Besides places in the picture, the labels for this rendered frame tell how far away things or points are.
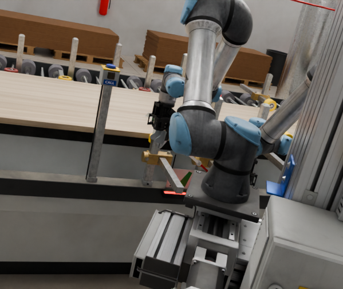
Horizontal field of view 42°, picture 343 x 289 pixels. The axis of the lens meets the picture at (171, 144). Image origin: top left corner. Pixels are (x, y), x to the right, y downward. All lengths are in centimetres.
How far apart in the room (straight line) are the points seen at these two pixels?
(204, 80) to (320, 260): 69
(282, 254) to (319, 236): 10
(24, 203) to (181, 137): 103
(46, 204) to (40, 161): 23
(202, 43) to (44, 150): 109
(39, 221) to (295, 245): 173
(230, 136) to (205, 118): 9
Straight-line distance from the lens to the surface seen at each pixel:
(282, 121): 154
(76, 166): 222
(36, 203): 208
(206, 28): 139
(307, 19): 598
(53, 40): 770
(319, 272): 83
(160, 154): 203
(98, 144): 195
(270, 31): 1048
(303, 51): 597
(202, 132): 124
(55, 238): 243
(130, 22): 920
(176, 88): 170
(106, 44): 785
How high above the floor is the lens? 160
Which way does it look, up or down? 20 degrees down
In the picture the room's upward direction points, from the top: 13 degrees clockwise
